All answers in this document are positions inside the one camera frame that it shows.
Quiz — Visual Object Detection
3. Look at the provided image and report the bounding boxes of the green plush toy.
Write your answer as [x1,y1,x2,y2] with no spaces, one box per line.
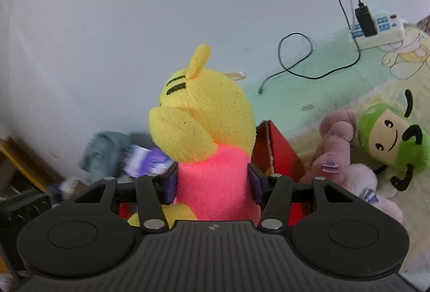
[357,89,430,192]

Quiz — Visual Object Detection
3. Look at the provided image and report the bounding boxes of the mauve plush toy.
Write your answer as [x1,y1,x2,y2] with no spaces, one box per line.
[299,110,358,183]

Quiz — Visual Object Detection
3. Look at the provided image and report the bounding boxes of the red cardboard box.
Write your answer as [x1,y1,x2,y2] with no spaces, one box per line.
[116,120,316,222]

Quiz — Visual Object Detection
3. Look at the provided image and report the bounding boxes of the grey-blue plush toy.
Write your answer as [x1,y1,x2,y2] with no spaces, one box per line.
[79,132,135,185]

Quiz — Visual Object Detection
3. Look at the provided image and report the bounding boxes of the black charger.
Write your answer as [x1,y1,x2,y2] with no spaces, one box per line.
[355,2,378,37]

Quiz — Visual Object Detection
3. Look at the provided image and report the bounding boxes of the yellow tiger plush pink shirt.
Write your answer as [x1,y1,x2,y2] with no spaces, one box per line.
[128,44,266,228]

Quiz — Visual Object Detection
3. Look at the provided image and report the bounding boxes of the black cable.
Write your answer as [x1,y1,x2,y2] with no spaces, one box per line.
[258,0,367,96]

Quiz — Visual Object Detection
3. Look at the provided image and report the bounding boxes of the white power strip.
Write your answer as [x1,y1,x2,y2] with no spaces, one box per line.
[347,10,407,50]

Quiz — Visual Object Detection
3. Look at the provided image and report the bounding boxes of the purple packet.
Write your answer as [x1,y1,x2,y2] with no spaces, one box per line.
[123,144,175,178]

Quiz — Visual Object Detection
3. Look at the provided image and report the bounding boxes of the yellow wooden frame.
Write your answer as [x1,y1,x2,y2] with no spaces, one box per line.
[0,138,68,193]

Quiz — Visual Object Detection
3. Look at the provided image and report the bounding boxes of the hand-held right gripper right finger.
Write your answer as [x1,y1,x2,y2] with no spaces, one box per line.
[248,163,367,234]

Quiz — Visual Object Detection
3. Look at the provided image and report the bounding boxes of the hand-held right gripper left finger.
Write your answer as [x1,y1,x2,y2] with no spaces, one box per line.
[72,161,178,234]

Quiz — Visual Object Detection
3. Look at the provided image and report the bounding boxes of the brown patterned upholstered seat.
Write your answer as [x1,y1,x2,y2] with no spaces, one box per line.
[416,14,430,37]

